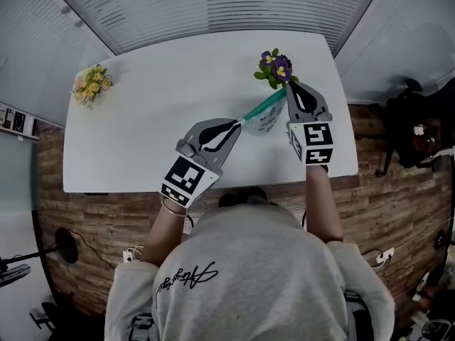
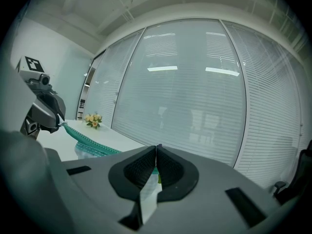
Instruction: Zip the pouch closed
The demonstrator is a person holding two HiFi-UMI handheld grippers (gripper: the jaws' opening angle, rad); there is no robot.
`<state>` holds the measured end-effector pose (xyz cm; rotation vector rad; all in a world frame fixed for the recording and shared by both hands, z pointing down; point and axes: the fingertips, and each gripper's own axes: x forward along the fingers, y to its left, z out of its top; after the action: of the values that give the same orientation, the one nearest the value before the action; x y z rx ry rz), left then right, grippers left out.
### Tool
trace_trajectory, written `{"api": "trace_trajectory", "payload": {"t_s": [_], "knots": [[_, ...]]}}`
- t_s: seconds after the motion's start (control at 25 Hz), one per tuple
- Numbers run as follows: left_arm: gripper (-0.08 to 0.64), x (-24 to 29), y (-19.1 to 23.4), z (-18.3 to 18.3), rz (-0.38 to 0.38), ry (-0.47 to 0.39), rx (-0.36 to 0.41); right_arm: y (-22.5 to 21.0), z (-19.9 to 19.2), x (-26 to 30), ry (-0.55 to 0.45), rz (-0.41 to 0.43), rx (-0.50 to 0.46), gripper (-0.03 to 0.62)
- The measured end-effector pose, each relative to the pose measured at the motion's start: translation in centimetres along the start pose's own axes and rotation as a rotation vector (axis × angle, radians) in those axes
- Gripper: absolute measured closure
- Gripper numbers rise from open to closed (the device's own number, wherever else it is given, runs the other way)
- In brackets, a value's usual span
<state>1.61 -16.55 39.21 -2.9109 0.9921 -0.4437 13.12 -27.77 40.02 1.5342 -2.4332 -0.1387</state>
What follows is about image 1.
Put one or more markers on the black desk control panel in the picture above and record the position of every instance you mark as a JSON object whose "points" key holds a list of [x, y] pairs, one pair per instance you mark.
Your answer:
{"points": [[96, 193]]}

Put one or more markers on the purple flower pot plant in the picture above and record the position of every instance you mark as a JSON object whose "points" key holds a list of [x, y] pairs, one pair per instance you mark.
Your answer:
{"points": [[279, 67]]}

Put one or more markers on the yellow flower bouquet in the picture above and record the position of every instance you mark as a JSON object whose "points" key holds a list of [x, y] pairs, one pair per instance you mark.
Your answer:
{"points": [[91, 85]]}

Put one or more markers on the light blue zip pouch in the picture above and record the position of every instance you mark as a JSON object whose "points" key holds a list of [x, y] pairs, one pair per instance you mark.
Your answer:
{"points": [[266, 119]]}

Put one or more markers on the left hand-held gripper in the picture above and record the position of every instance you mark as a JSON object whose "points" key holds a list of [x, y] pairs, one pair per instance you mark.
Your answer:
{"points": [[181, 179]]}

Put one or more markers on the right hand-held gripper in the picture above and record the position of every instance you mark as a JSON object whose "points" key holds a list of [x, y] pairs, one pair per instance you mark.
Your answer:
{"points": [[316, 140]]}

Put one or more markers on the person's left forearm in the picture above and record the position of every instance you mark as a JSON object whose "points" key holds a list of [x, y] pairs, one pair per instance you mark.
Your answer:
{"points": [[161, 240]]}

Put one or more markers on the person's grey sweatshirt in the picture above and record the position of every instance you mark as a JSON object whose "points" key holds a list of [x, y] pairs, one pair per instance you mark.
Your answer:
{"points": [[245, 279]]}

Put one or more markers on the person's right forearm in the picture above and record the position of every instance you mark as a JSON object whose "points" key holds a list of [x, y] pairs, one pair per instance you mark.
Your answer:
{"points": [[323, 208]]}

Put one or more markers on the black office chair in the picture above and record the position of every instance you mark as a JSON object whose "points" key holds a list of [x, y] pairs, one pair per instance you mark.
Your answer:
{"points": [[405, 133]]}

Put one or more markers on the black floor fan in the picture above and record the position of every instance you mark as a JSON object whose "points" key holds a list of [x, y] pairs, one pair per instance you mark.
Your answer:
{"points": [[67, 245]]}

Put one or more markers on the brown plush toy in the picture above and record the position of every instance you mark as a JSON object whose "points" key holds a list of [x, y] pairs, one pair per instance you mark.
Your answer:
{"points": [[424, 133]]}

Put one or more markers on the white shelf unit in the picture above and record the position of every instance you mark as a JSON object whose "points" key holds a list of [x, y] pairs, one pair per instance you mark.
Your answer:
{"points": [[17, 121]]}

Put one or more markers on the white power strip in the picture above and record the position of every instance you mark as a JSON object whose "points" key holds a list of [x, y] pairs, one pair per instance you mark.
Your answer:
{"points": [[129, 255], [385, 256]]}

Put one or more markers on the grey round appliance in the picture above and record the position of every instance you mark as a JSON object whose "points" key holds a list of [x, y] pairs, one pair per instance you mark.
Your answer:
{"points": [[438, 328]]}

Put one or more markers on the person's legs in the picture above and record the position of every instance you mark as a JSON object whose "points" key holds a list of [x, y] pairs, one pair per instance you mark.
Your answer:
{"points": [[241, 196]]}

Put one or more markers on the round silver blind knob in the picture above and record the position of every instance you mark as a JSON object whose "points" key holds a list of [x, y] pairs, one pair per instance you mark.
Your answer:
{"points": [[78, 23], [65, 10]]}

